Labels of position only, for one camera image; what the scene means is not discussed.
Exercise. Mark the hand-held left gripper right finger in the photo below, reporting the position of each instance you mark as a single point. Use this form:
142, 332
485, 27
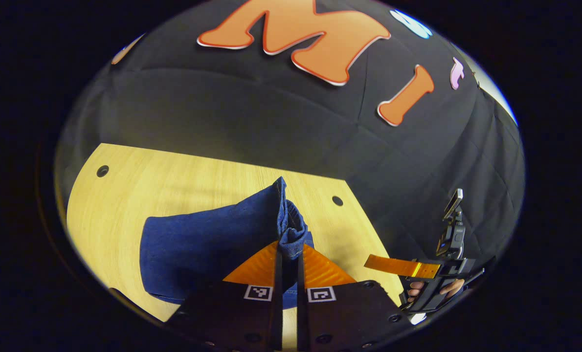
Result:
301, 293

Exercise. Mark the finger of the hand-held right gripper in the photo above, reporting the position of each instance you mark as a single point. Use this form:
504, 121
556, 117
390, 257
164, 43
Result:
393, 266

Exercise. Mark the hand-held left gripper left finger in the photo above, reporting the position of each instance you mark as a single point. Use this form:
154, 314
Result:
277, 293

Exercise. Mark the blue denim jeans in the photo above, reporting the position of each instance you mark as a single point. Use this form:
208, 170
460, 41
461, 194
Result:
208, 244

